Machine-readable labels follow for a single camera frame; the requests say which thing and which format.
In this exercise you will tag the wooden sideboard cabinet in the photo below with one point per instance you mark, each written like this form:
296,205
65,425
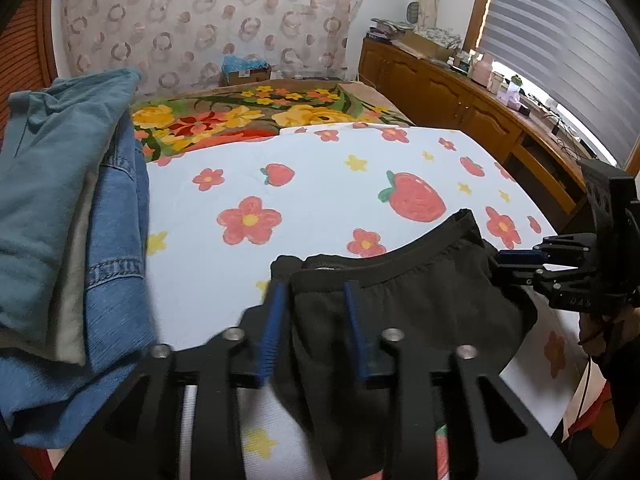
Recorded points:
432,96

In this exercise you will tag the person right hand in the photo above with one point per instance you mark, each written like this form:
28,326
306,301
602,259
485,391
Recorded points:
600,334

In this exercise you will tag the white strawberry print sheet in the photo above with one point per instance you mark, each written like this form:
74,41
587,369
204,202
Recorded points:
220,216

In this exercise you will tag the teal folded pants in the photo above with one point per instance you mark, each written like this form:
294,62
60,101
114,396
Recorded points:
53,138

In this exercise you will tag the zebra window blind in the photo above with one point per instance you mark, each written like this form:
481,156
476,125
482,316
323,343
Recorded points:
578,52

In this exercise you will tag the black shorts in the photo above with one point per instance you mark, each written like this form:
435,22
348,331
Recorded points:
442,290

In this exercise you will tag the cardboard box on cabinet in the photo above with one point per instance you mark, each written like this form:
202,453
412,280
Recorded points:
422,47

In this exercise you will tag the pink bottle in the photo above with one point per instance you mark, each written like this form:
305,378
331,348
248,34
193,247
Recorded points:
482,69

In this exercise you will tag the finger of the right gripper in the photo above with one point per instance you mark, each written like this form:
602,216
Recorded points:
550,274
521,258

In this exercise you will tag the wooden louvered wardrobe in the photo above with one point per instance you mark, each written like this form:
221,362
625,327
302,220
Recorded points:
27,58

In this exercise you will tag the floral blanket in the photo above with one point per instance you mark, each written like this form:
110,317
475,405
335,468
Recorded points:
169,127

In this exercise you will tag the circle pattern lace curtain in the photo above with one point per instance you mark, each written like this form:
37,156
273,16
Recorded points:
180,45

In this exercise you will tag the beige folded garment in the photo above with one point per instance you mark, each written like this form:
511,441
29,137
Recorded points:
65,337

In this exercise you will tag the cardboard box with blue cloth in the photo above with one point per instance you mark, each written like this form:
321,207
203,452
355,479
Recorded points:
236,70

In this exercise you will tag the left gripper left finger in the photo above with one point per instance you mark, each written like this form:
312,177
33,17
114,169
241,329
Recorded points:
177,415

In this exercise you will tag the blue denim folded jeans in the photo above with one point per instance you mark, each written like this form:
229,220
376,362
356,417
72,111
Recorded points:
47,404

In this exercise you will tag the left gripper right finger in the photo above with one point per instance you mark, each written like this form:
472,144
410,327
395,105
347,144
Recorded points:
490,432

